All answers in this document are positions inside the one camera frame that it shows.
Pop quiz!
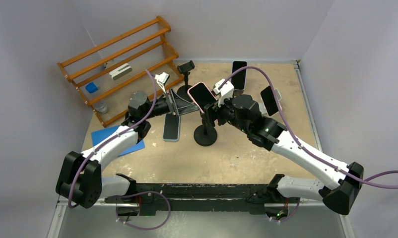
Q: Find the clear plastic cup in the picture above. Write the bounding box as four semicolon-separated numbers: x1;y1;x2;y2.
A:
93;100;108;114

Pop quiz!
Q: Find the blue mat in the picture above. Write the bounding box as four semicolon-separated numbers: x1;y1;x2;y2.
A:
91;126;145;157

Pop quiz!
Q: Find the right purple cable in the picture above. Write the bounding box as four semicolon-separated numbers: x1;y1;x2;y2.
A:
218;66;398;190

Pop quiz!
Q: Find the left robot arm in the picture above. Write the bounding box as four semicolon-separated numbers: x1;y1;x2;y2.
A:
56;90;199;208

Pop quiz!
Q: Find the white eraser block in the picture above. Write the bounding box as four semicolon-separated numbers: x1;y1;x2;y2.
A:
109;63;133;81

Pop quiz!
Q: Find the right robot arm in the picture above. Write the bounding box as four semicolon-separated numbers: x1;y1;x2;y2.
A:
199;95;364;215

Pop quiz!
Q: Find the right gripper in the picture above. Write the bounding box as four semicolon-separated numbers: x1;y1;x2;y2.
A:
203;94;251;133

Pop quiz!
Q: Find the silver phone stand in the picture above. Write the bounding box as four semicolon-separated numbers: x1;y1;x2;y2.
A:
259;89;281;115

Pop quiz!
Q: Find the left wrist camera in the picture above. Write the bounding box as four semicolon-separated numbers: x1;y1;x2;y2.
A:
154;72;170;94

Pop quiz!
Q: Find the black phone on silver stand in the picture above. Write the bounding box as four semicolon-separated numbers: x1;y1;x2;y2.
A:
260;86;279;116

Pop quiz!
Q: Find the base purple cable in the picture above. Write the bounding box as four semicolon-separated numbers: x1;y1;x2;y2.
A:
115;191;171;232

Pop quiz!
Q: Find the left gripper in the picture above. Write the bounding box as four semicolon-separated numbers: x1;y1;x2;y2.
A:
142;88;198;120

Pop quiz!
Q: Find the orange wooden rack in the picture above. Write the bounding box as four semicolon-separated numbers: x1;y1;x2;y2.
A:
57;16;183;127

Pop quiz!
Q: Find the pink case phone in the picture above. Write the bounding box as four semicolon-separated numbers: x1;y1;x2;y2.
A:
187;82;217;113

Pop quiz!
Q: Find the black phone on round stand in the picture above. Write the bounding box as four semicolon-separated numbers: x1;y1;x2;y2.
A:
231;60;248;91

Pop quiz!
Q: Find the black phone stand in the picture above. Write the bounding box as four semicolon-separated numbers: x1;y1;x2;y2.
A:
194;114;217;147
177;60;195;102

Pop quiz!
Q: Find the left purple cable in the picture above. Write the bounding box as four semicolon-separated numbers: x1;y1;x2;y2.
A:
68;69;158;209

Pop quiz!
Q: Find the black base frame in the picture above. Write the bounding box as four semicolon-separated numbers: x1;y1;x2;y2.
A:
105;183;298;216

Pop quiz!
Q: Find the light blue case phone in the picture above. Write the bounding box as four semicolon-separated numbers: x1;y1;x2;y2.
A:
163;114;181;141

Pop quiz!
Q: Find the blue cube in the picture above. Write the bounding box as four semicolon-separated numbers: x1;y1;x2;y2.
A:
85;82;98;94

